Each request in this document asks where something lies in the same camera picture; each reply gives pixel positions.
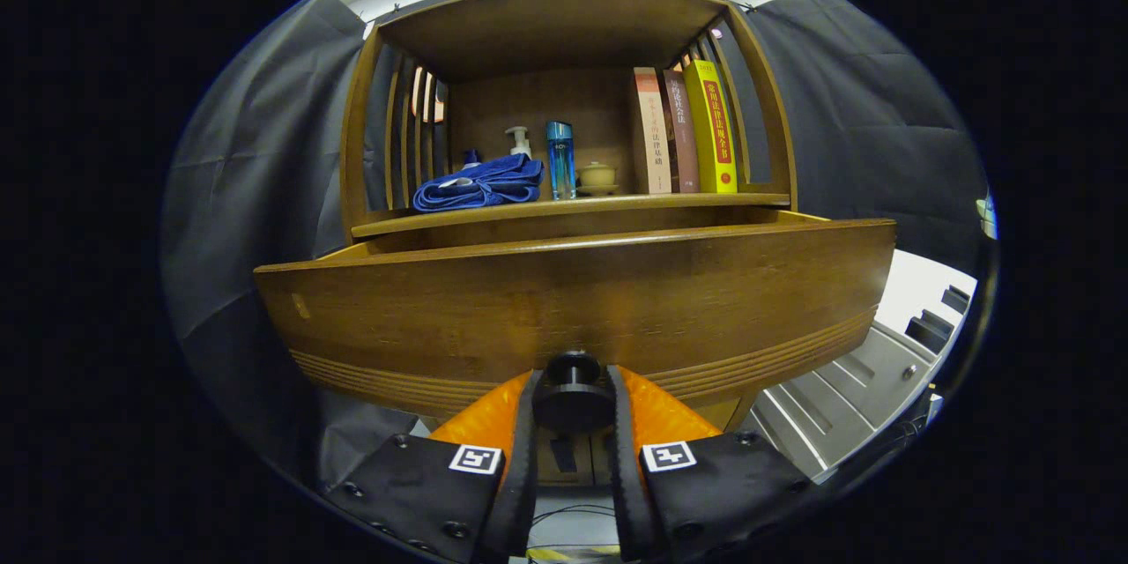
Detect wooden cabinet door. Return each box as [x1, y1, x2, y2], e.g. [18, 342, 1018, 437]
[534, 430, 590, 487]

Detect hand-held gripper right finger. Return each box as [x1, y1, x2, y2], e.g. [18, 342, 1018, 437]
[606, 364, 816, 563]

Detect white-topped grey drawer unit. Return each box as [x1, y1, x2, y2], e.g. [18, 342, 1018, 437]
[749, 249, 979, 484]

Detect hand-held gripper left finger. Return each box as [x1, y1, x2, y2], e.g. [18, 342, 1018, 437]
[322, 367, 540, 564]

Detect tall blue bottle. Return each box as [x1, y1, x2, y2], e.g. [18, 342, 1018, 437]
[545, 121, 577, 201]

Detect wooden drawer with black knob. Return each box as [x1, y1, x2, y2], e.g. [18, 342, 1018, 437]
[254, 210, 898, 437]

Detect beige lidded teacup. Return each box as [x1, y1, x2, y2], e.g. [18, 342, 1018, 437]
[577, 161, 620, 197]

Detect beige orange book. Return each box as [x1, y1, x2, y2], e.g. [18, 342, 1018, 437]
[633, 67, 672, 195]

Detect brown book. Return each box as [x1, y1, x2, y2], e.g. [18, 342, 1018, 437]
[663, 69, 701, 193]

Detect wooden cabinet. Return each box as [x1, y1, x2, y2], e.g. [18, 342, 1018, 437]
[339, 0, 798, 487]

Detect yellow book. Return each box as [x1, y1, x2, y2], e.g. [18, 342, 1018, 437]
[684, 60, 739, 194]

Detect folded blue towel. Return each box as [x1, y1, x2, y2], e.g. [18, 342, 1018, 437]
[412, 152, 545, 212]

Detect small black block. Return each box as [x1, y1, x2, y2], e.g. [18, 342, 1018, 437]
[905, 308, 954, 353]

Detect wooden countertop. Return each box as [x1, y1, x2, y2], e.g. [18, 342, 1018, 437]
[351, 192, 792, 239]

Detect thin black cable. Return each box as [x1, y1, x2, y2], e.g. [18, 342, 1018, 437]
[531, 504, 618, 525]

